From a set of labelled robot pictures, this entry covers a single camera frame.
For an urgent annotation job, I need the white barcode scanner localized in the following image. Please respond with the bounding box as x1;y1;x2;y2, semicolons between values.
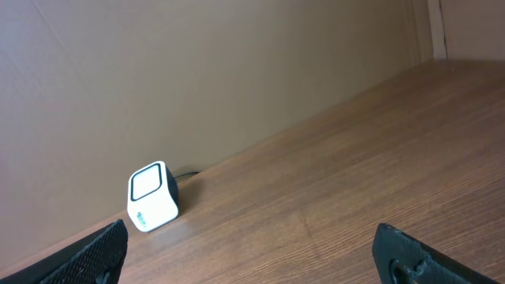
127;161;179;233

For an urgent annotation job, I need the black scanner cable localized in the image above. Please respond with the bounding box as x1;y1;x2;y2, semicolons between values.
174;170;202;181

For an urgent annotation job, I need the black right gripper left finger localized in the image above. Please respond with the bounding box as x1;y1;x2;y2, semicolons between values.
1;219;129;284

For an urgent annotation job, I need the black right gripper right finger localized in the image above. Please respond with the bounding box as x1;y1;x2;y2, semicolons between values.
372;223;498;284

